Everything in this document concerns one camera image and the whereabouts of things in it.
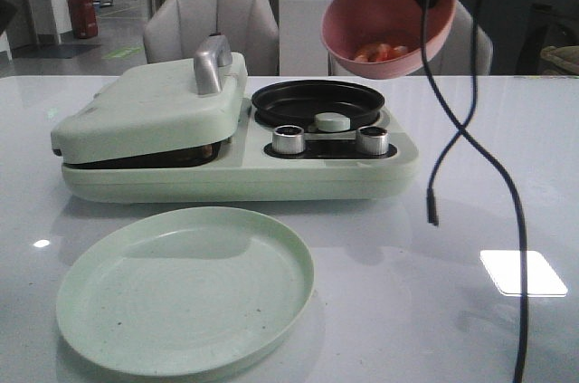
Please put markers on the pink bowl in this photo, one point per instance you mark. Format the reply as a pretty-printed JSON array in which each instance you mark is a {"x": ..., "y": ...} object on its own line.
[{"x": 348, "y": 25}]

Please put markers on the orange cooked shrimp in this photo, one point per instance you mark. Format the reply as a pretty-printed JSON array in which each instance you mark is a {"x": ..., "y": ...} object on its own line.
[
  {"x": 373, "y": 52},
  {"x": 397, "y": 52}
]

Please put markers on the mint green breakfast maker lid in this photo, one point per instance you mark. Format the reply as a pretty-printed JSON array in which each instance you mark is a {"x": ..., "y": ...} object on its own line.
[{"x": 140, "y": 119}]

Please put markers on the bread slice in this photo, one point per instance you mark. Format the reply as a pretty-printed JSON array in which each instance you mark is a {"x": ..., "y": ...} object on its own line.
[{"x": 196, "y": 156}]

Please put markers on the mint green breakfast maker base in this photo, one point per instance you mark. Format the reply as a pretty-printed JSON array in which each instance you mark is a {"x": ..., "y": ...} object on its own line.
[{"x": 243, "y": 171}]

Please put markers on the right grey upholstered chair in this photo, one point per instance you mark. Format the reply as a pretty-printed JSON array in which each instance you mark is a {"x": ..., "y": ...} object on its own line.
[{"x": 451, "y": 43}]

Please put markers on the grey upholstered chair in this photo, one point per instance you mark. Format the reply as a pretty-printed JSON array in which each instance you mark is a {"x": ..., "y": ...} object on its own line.
[
  {"x": 451, "y": 43},
  {"x": 178, "y": 27}
]

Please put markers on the dark appliance at right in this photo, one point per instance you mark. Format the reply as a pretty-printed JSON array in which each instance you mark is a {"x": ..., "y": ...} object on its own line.
[{"x": 550, "y": 23}]

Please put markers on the beige cushion at right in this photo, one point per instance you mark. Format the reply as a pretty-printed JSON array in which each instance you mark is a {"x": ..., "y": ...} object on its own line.
[{"x": 561, "y": 60}]

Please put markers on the black round frying pan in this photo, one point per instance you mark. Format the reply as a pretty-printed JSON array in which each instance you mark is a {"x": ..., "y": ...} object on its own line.
[{"x": 299, "y": 102}]

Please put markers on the right silver control knob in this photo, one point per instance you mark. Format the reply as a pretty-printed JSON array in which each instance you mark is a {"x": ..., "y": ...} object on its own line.
[{"x": 372, "y": 141}]

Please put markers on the silver control knob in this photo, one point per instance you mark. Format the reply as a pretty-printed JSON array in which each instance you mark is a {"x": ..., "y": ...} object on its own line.
[
  {"x": 372, "y": 141},
  {"x": 288, "y": 140}
]

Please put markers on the left silver control knob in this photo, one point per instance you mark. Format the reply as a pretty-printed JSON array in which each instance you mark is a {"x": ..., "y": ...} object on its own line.
[{"x": 288, "y": 140}]

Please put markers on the left grey upholstered chair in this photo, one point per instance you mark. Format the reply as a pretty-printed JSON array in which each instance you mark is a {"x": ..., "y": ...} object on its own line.
[{"x": 178, "y": 27}]

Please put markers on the red bin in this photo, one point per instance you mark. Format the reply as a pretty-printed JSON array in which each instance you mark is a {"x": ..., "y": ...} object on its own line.
[{"x": 83, "y": 18}]

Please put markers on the mint green round plate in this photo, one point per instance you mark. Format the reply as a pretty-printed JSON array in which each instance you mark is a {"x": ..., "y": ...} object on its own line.
[{"x": 200, "y": 292}]

